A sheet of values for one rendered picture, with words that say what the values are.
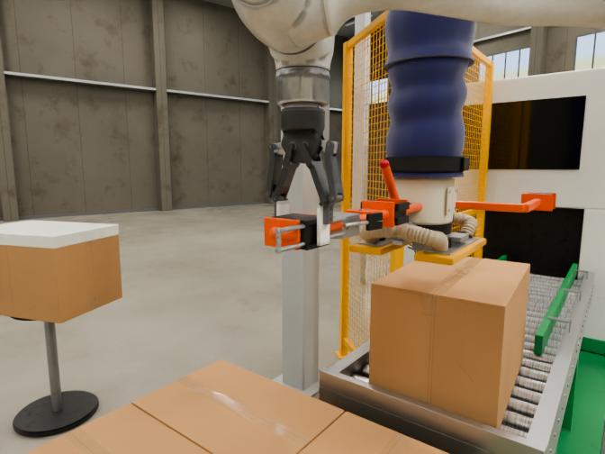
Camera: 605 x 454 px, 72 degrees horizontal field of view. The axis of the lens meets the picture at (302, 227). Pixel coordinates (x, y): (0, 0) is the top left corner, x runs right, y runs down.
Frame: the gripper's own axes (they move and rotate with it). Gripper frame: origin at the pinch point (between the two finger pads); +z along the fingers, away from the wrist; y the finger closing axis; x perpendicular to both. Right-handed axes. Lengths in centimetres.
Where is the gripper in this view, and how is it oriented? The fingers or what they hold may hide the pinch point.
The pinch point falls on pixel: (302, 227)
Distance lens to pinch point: 73.4
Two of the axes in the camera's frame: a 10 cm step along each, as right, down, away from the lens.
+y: -8.0, -0.9, 6.0
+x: -6.1, 1.1, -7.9
